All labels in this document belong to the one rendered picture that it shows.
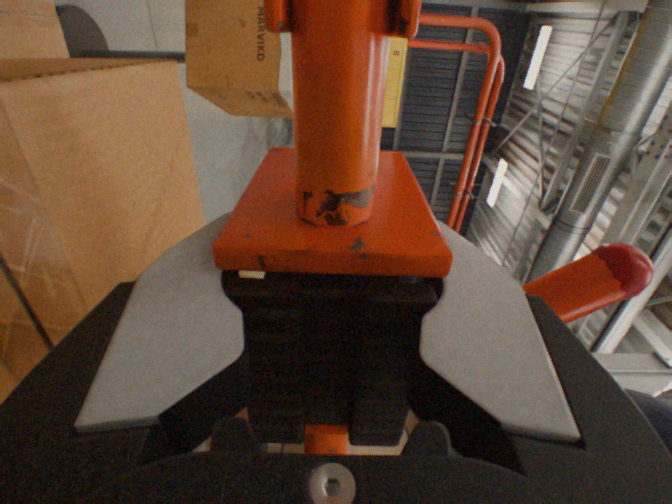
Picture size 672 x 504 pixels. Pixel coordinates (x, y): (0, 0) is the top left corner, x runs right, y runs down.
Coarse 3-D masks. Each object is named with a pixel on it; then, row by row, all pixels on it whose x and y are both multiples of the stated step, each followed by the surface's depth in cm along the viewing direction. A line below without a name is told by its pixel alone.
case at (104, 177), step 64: (0, 64) 19; (64, 64) 19; (128, 64) 20; (0, 128) 12; (64, 128) 15; (128, 128) 20; (0, 192) 12; (64, 192) 15; (128, 192) 21; (192, 192) 30; (0, 256) 12; (64, 256) 16; (128, 256) 21; (0, 320) 12; (64, 320) 16; (0, 384) 12
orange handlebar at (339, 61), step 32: (288, 0) 7; (320, 0) 6; (352, 0) 6; (384, 0) 6; (416, 0) 6; (288, 32) 8; (320, 32) 6; (352, 32) 6; (384, 32) 7; (416, 32) 6; (320, 64) 7; (352, 64) 7; (384, 64) 7; (320, 96) 7; (352, 96) 7; (384, 96) 8; (320, 128) 7; (352, 128) 7; (320, 160) 8; (352, 160) 8; (320, 192) 8; (352, 192) 8; (320, 224) 9; (352, 224) 9; (320, 448) 15
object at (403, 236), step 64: (256, 192) 11; (384, 192) 11; (256, 256) 8; (320, 256) 8; (384, 256) 8; (448, 256) 8; (256, 320) 8; (320, 320) 9; (384, 320) 8; (256, 384) 9; (320, 384) 11; (384, 384) 9
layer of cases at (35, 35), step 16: (0, 0) 60; (16, 0) 63; (32, 0) 67; (48, 0) 71; (0, 16) 60; (16, 16) 63; (32, 16) 67; (48, 16) 71; (0, 32) 60; (16, 32) 64; (32, 32) 67; (48, 32) 71; (0, 48) 61; (16, 48) 64; (32, 48) 68; (48, 48) 72; (64, 48) 76
